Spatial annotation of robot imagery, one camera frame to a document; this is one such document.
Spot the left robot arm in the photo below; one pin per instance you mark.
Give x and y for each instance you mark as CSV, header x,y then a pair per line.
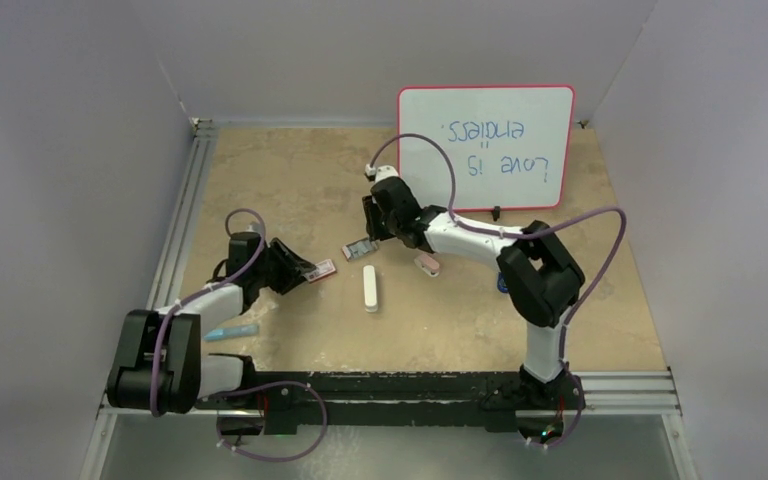
x,y
159,365

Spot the front aluminium rail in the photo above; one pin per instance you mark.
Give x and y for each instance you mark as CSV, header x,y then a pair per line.
x,y
486,391

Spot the left aluminium rail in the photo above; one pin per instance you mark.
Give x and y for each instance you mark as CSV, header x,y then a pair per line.
x,y
171,266

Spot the pink white eraser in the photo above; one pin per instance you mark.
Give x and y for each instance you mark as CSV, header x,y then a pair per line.
x,y
428,264

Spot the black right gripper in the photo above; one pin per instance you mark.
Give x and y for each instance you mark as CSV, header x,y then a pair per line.
x,y
373,229

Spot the aluminium rail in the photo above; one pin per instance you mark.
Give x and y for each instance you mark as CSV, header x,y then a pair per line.
x,y
171,266
486,391

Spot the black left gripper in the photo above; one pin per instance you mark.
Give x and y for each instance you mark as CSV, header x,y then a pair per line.
x,y
292,269

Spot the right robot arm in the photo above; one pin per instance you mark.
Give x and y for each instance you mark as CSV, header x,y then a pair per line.
x,y
543,281

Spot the pink framed whiteboard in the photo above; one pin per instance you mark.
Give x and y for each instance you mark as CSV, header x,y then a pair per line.
x,y
485,147

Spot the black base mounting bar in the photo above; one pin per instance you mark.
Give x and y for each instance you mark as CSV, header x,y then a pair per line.
x,y
283,411

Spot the light blue marker pen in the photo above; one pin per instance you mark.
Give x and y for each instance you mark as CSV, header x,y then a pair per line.
x,y
232,332

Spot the blue lighter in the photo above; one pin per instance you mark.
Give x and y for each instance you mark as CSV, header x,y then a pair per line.
x,y
501,284

